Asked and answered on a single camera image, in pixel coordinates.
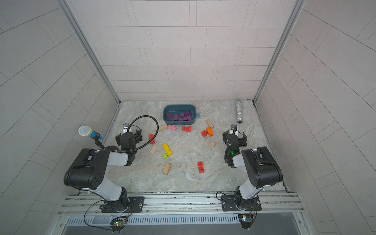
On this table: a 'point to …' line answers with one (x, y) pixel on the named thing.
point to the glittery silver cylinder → (238, 102)
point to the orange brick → (209, 131)
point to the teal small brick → (198, 115)
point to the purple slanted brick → (183, 119)
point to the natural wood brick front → (166, 169)
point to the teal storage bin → (179, 114)
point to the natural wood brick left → (153, 149)
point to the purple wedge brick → (169, 116)
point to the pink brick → (170, 127)
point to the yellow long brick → (167, 150)
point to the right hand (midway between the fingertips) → (235, 130)
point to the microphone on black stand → (85, 130)
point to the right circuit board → (246, 220)
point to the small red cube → (204, 133)
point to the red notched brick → (200, 167)
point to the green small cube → (164, 156)
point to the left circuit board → (118, 224)
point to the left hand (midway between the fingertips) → (133, 129)
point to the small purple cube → (182, 114)
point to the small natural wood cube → (212, 144)
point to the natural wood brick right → (209, 123)
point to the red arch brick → (186, 129)
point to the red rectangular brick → (151, 136)
